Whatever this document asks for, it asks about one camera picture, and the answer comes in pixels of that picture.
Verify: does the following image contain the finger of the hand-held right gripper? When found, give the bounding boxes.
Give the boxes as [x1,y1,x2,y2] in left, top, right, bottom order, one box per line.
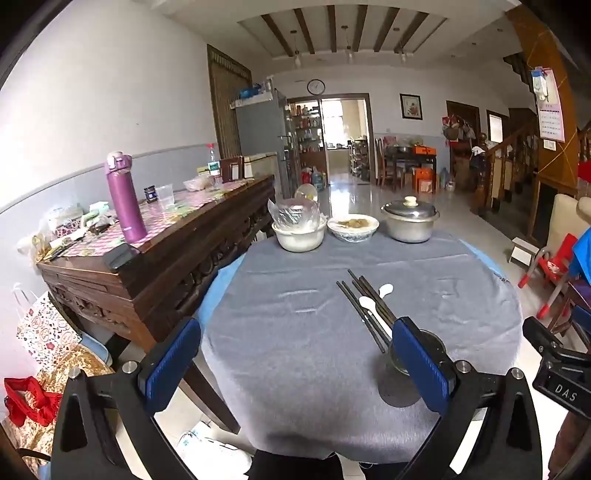
[522,316,573,358]

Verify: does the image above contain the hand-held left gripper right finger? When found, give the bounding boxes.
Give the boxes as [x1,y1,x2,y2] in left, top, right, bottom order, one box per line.
[390,316,543,480]

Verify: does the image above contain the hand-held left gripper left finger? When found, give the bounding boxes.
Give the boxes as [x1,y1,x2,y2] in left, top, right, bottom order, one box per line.
[51,316,204,480]

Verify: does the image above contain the round metal cup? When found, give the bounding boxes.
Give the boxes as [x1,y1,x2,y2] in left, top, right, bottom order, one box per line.
[387,329,450,379]

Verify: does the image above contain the white plastic spoons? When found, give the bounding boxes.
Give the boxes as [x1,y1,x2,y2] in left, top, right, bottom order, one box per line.
[358,296,393,340]

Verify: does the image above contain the dark chopstick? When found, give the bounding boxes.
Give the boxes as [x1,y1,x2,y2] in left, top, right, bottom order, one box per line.
[358,275,398,321]
[347,269,399,325]
[343,280,392,346]
[336,281,386,354]

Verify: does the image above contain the person's right forearm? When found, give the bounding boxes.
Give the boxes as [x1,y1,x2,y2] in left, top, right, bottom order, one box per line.
[547,411,591,480]

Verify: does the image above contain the red plastic chair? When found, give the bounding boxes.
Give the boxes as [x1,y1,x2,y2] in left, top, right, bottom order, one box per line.
[517,233,580,319]

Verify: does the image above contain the blue cloth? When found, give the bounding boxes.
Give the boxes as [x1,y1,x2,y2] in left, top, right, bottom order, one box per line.
[194,237,513,324]

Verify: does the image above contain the small white stool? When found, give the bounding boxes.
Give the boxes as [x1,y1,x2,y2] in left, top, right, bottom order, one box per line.
[508,237,541,268]

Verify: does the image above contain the carved wooden sideboard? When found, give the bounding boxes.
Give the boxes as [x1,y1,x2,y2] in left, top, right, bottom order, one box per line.
[36,174,278,435]

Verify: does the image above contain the beige armchair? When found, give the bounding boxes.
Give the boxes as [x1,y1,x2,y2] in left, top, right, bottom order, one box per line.
[544,193,591,259]

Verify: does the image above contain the black case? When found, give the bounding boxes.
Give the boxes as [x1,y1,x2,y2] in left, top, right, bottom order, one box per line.
[102,243,140,271]

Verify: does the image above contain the grey tablecloth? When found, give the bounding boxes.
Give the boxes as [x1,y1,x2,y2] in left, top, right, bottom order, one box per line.
[201,228,525,464]

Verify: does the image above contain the patterned paper gift bag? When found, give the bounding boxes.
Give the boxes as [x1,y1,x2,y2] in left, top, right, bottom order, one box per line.
[13,282,84,372]

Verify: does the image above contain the metal pot with lid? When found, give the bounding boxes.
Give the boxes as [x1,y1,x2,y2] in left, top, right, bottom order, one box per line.
[380,196,440,244]

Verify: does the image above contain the red bag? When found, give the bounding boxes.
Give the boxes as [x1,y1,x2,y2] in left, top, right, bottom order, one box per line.
[4,376,63,428]

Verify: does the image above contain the blue patterned bowl with food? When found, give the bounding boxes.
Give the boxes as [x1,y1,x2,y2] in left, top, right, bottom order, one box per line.
[327,213,380,243]

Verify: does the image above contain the patterned table runner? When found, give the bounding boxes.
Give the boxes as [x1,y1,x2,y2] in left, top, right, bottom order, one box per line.
[46,181,250,260]

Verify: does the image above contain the pile of small packets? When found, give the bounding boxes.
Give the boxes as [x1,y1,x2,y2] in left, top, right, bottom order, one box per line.
[17,200,117,263]

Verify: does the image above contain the purple thermos bottle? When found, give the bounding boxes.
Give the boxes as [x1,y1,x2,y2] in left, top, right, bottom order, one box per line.
[105,151,148,244]

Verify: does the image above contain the wooden stair railing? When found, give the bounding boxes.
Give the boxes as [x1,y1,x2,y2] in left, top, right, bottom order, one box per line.
[471,122,543,232]

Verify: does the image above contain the white bowl with plastic wrap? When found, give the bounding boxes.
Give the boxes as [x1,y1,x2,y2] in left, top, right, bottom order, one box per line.
[268,198,328,253]

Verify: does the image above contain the orange stool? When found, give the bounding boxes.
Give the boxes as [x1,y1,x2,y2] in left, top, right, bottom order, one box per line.
[413,167,437,195]

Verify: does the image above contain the dark wooden dining table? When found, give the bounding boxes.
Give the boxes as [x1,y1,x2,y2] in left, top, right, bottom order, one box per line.
[381,145,438,188]

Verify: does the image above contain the brown wooden box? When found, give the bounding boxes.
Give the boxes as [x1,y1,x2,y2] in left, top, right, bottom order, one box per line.
[220,156,245,183]

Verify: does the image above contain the plastic bottle with red cap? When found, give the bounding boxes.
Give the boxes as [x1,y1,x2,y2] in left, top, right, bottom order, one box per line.
[205,142,222,178]

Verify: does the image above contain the grey refrigerator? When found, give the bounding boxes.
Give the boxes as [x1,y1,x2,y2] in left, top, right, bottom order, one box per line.
[230,89,302,200]

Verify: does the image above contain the wall calendar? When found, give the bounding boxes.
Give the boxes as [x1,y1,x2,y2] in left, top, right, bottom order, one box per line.
[531,67,568,143]

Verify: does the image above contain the framed wall picture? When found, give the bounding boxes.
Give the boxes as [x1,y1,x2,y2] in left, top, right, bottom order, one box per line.
[400,93,423,121]

